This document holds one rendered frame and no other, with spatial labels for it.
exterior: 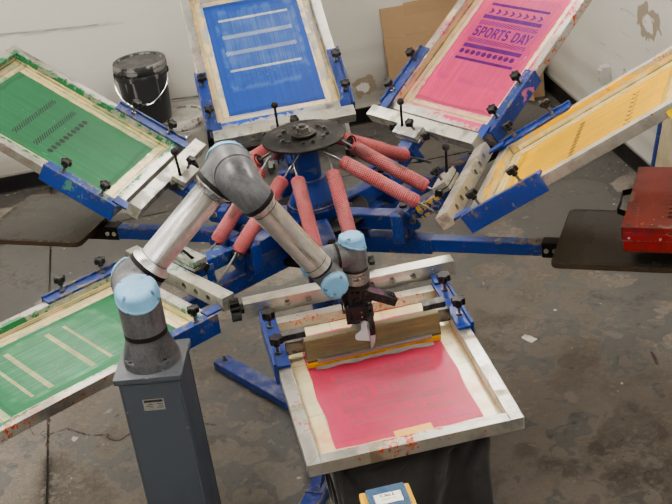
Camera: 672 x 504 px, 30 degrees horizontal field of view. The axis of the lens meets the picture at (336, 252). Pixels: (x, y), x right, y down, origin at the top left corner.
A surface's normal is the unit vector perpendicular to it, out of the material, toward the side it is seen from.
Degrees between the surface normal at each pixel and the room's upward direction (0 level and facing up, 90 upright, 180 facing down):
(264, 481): 0
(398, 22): 77
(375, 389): 0
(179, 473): 90
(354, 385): 0
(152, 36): 90
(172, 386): 90
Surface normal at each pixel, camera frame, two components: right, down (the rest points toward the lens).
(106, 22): 0.19, 0.43
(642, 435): -0.13, -0.88
